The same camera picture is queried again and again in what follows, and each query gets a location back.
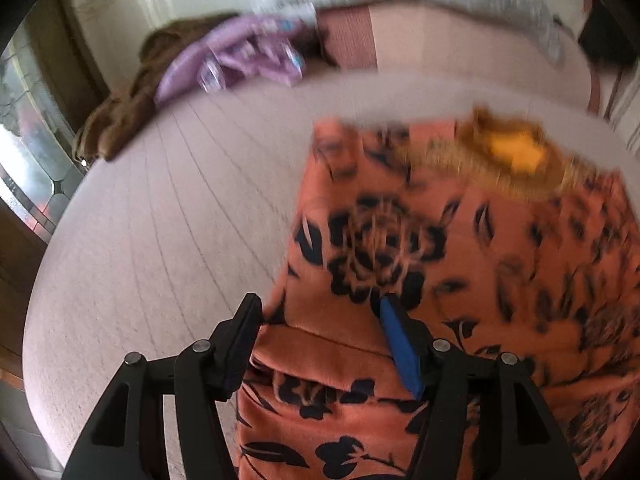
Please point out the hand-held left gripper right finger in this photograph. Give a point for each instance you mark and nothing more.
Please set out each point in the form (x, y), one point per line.
(403, 352)

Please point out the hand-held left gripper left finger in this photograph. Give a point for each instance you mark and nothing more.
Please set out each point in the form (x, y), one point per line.
(241, 355)

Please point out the orange black floral garment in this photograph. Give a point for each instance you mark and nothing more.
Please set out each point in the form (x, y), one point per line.
(370, 200)

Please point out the pink striped bed sheet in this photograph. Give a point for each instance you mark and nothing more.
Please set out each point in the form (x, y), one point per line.
(175, 210)

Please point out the brown cloth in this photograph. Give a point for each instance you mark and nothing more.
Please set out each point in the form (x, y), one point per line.
(125, 115)

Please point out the purple garment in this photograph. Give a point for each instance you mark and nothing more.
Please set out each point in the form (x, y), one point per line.
(240, 45)

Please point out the patterned glass window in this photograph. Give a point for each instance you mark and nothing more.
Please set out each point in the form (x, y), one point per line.
(25, 125)

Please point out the pink pillow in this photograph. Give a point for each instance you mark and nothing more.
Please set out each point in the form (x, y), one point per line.
(450, 40)

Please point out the black cloth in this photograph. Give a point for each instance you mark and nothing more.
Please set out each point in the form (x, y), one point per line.
(605, 35)

